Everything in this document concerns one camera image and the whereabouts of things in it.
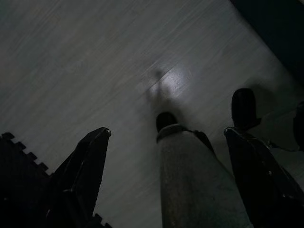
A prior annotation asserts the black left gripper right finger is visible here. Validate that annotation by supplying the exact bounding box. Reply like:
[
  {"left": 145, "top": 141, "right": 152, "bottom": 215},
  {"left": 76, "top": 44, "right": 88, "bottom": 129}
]
[{"left": 224, "top": 127, "right": 304, "bottom": 228}]

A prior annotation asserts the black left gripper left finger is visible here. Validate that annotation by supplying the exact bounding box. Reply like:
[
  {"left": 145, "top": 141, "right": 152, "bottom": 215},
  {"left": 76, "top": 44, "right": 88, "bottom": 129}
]
[{"left": 38, "top": 127, "right": 112, "bottom": 228}]

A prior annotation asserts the black puzzle foam mat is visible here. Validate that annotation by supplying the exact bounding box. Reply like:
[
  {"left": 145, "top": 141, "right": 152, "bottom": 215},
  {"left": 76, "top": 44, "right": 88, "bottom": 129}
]
[{"left": 0, "top": 132, "right": 112, "bottom": 228}]

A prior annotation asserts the dark teal bed frame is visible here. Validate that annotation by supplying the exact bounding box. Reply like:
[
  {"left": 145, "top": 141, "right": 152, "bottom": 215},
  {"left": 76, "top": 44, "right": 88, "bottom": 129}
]
[{"left": 229, "top": 0, "right": 304, "bottom": 80}]

